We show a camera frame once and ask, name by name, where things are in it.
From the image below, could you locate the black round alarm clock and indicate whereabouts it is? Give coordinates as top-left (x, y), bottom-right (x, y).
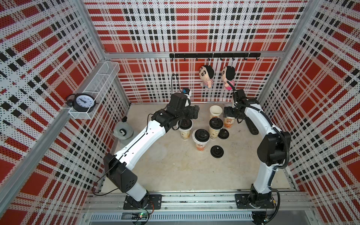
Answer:
top-left (66, 93), bottom-right (97, 113)

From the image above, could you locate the black lid front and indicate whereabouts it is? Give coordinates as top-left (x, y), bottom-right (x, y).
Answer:
top-left (210, 145), bottom-right (224, 158)

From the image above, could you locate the black hook rail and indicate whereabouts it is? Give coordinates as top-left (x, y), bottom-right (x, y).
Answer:
top-left (169, 52), bottom-right (261, 59)

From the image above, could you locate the grey plush toy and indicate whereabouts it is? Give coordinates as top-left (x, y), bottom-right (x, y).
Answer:
top-left (113, 116), bottom-right (139, 145)

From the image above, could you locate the plush doll pink striped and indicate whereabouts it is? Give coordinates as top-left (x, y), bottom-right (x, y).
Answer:
top-left (221, 66), bottom-right (235, 91)

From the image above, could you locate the black remote control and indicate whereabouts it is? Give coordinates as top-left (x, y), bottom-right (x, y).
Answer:
top-left (245, 117), bottom-right (259, 135)

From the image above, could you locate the plush doll blue striped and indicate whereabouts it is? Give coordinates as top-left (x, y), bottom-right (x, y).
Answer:
top-left (199, 65), bottom-right (214, 89)

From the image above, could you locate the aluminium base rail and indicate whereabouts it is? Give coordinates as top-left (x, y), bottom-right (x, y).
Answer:
top-left (79, 191), bottom-right (321, 225)

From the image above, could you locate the paper milk tea cup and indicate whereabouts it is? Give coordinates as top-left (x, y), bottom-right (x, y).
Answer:
top-left (196, 142), bottom-right (207, 151)
top-left (180, 129), bottom-right (191, 141)
top-left (209, 128), bottom-right (221, 140)

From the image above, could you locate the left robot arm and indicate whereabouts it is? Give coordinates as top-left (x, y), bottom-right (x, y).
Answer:
top-left (104, 88), bottom-right (199, 203)

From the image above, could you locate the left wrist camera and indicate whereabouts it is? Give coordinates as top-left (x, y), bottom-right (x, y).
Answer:
top-left (181, 88), bottom-right (192, 98)

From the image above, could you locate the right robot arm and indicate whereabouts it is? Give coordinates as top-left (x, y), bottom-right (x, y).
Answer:
top-left (223, 90), bottom-right (291, 209)

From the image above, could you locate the black cup lid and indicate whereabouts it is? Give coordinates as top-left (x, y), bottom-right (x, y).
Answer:
top-left (180, 119), bottom-right (193, 130)

